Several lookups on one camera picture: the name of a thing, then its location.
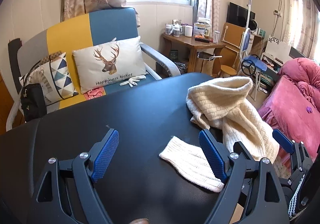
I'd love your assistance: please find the cream knitted sweater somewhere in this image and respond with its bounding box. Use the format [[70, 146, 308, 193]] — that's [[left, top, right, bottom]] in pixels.
[[159, 76, 279, 193]]

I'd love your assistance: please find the wooden folding chair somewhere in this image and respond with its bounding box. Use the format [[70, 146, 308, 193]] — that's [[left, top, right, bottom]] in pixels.
[[221, 22, 245, 70]]

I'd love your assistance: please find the pink bed quilt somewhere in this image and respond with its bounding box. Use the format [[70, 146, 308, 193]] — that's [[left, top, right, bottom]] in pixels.
[[258, 58, 319, 159]]

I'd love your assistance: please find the blue toy ride-on car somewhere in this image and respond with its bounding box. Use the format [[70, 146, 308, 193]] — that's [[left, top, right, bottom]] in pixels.
[[240, 55, 267, 76]]

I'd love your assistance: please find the black handbag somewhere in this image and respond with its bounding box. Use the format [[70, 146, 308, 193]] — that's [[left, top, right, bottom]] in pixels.
[[21, 83, 47, 122]]

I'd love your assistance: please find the pink cloth on sofa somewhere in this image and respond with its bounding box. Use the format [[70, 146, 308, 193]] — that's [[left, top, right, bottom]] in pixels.
[[84, 87, 106, 100]]

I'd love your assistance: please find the small wooden stool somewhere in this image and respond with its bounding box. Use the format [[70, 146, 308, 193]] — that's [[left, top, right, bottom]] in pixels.
[[220, 64, 237, 77]]

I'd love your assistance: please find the triangle pattern cushion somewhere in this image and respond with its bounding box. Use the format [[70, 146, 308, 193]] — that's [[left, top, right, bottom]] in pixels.
[[19, 52, 78, 106]]

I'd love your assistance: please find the white glove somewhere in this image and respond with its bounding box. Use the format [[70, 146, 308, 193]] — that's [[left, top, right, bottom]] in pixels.
[[119, 75, 146, 88]]

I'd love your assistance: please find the deer print cushion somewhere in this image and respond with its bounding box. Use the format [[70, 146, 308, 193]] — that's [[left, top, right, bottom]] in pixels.
[[72, 36, 146, 94]]

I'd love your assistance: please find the black remote control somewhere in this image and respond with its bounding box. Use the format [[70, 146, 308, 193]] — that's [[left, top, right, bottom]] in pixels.
[[195, 38, 210, 43]]

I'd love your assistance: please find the blue yellow grey sofa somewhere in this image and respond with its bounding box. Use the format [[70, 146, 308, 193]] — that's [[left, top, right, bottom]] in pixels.
[[5, 7, 181, 132]]

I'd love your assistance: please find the wooden side table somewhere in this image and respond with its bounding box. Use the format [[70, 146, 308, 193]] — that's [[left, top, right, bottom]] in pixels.
[[162, 33, 226, 76]]

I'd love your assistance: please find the black television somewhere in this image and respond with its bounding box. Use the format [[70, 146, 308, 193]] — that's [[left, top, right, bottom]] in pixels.
[[226, 2, 258, 30]]

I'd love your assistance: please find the white mug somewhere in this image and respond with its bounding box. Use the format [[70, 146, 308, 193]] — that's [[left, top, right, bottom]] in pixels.
[[184, 25, 193, 38]]

